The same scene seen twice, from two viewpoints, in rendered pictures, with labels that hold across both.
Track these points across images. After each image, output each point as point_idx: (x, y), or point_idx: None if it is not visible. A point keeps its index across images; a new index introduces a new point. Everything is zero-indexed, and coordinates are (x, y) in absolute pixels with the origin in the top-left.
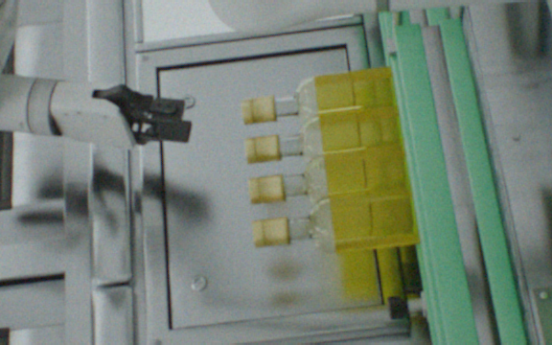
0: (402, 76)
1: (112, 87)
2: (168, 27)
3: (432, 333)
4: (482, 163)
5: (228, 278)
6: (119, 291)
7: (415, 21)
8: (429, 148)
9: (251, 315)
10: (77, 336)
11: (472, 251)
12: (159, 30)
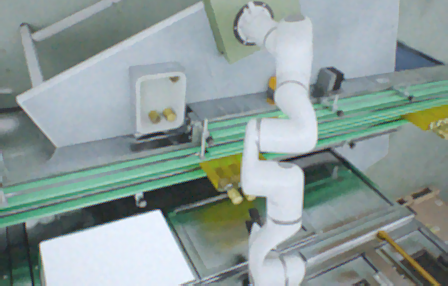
0: (230, 133)
1: (260, 221)
2: (183, 271)
3: (278, 155)
4: (250, 117)
5: None
6: (303, 251)
7: (188, 156)
8: None
9: None
10: (324, 264)
11: (275, 117)
12: (186, 274)
